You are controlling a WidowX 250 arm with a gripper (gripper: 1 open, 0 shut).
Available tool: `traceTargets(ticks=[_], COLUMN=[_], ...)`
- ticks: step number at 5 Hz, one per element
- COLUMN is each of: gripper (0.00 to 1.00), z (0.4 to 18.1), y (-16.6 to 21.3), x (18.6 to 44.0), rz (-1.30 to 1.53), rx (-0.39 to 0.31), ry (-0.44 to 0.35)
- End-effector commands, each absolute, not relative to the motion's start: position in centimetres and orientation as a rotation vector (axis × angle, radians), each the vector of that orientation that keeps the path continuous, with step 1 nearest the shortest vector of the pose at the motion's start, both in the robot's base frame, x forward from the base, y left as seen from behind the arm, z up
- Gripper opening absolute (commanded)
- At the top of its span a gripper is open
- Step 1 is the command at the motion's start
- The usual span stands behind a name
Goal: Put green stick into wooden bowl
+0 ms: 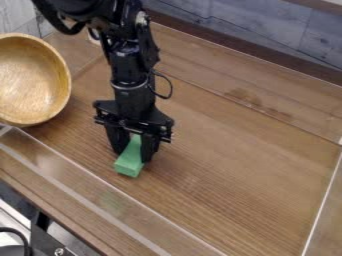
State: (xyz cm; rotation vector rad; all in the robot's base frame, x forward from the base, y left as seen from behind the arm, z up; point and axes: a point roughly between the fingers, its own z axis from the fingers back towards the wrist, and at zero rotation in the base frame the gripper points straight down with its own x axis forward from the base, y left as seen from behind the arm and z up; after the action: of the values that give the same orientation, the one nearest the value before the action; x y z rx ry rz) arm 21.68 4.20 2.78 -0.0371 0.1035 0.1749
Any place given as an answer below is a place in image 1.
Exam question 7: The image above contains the black table leg bracket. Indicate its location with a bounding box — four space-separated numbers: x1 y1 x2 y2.
29 211 77 256

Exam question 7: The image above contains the clear acrylic wall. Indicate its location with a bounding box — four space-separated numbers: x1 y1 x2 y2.
44 12 342 144
0 126 227 256

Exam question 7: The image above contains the black cable on floor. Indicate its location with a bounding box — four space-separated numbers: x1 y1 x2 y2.
0 225 32 256

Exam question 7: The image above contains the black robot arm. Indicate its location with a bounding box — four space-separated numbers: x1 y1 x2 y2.
31 0 174 162

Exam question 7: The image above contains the wooden bowl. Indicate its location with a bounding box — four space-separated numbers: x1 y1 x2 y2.
0 33 72 127

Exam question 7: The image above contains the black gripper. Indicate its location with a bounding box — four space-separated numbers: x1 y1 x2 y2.
93 85 174 163

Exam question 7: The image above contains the clear acrylic front wall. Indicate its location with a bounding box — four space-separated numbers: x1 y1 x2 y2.
0 126 227 256

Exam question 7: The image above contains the green rectangular stick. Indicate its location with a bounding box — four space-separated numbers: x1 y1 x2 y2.
113 135 144 178

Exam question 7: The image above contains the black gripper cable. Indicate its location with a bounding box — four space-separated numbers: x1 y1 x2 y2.
147 69 175 100

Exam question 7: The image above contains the clear acrylic back wall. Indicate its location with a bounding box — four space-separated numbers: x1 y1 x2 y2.
44 12 342 144

